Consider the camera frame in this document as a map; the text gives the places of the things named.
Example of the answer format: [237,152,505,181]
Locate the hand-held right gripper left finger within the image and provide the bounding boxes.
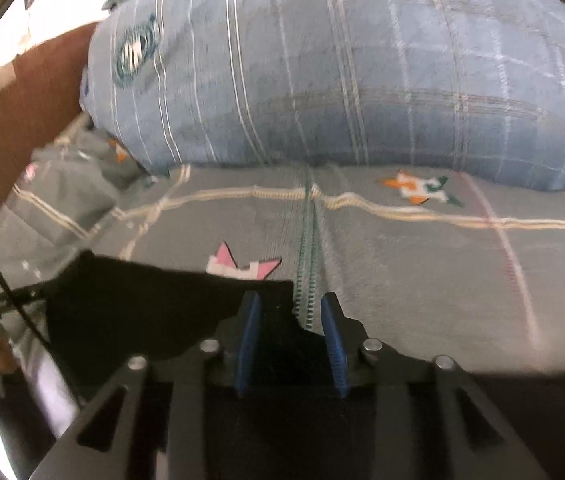
[28,291,264,480]

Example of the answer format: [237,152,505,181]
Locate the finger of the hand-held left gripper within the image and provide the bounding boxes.
[0,282,52,326]

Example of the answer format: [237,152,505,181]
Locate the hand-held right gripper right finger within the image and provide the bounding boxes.
[319,292,549,480]

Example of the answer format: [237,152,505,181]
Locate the black pants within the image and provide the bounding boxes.
[45,251,378,480]

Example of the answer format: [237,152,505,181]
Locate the grey patterned bed sheet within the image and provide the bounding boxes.
[0,115,565,376]

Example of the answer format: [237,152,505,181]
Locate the brown headboard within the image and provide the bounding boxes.
[0,22,102,223]

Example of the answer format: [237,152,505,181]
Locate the blue plaid pillow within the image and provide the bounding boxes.
[80,0,565,196]

